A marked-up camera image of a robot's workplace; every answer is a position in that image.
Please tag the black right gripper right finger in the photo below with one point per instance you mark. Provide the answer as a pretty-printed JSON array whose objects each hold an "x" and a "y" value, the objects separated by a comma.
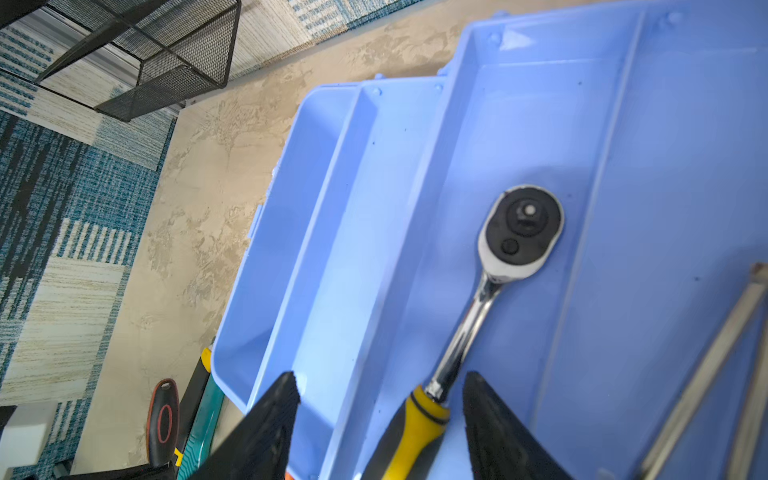
[{"x": 500, "y": 446}]

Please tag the teal utility knife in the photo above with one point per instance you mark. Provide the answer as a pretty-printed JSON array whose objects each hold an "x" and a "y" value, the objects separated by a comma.
[{"x": 200, "y": 440}]

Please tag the white and blue toolbox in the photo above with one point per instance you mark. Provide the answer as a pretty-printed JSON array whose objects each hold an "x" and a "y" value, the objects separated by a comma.
[{"x": 555, "y": 250}]

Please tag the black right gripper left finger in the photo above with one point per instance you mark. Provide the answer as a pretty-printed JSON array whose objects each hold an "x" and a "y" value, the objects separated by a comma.
[{"x": 259, "y": 446}]

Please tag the black wire shelf rack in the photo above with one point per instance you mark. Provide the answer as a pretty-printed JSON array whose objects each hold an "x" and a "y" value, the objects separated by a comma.
[{"x": 180, "y": 49}]

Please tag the black yellow utility knife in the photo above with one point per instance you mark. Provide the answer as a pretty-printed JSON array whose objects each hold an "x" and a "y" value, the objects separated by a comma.
[{"x": 190, "y": 404}]

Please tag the yellow black handle ratchet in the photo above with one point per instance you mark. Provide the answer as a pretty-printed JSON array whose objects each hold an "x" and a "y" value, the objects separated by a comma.
[{"x": 520, "y": 232}]

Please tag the red black handle ratchet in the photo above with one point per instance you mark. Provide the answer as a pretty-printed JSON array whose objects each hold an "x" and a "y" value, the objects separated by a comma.
[{"x": 162, "y": 423}]

